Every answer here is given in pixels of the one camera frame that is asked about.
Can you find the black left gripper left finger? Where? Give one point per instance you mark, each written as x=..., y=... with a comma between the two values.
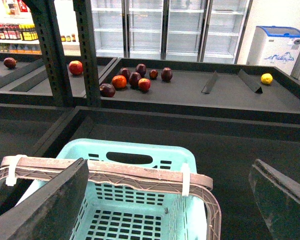
x=50, y=212

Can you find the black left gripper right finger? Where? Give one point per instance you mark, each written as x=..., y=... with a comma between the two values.
x=278, y=199

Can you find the light blue plastic basket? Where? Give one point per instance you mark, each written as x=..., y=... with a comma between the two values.
x=133, y=191

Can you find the dark red apple front left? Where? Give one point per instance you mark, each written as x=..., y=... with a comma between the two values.
x=107, y=90

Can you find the orange red apple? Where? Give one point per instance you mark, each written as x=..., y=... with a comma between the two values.
x=119, y=82

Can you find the dark apple far left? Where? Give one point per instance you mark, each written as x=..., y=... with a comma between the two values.
x=10, y=62

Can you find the dark red apple back left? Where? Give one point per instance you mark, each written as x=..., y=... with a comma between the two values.
x=125, y=72

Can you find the red yellow apple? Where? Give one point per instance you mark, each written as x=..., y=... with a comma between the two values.
x=144, y=84

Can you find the dark red apple centre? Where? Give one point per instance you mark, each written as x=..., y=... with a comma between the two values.
x=134, y=79

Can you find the small dark red apple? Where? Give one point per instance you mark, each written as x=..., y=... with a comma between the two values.
x=153, y=74

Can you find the dark red apple right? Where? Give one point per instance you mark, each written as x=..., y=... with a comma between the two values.
x=166, y=74

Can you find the white zip tie left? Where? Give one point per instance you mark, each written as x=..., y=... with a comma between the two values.
x=11, y=179

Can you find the black lower produce tray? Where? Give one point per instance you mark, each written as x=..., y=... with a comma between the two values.
x=224, y=149

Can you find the black produce tray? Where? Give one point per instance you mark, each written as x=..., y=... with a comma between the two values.
x=224, y=149
x=231, y=91

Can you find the black lower left tray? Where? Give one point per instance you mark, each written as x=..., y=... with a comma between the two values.
x=23, y=126

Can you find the black upper produce tray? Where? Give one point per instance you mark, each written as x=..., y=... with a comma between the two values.
x=231, y=91

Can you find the black divider right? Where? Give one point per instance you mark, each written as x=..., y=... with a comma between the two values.
x=248, y=80

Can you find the black divider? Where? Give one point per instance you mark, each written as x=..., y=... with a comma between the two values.
x=248, y=80
x=210, y=83

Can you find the yellow lemon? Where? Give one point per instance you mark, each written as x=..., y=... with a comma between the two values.
x=266, y=79

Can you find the black upper left tray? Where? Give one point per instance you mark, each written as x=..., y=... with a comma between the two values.
x=31, y=89

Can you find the black divider left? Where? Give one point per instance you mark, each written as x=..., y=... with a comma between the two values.
x=210, y=83

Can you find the black divider strip left tray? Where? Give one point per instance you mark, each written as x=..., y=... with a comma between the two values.
x=20, y=72

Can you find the white blue chest freezer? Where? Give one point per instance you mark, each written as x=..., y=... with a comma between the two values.
x=275, y=46

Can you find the bottles on store shelf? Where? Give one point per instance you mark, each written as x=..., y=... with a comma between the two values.
x=23, y=32

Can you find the glass door refrigerator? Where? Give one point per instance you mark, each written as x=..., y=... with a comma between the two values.
x=209, y=31

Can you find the bright red apple behind post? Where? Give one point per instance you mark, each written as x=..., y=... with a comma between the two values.
x=76, y=67

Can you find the dark metal shelf post left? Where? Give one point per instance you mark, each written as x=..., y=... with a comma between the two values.
x=44, y=17

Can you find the dark metal shelf post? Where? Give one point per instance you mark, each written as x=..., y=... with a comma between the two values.
x=84, y=21
x=44, y=17

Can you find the dark metal shelf post right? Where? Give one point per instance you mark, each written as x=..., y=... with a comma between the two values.
x=84, y=21

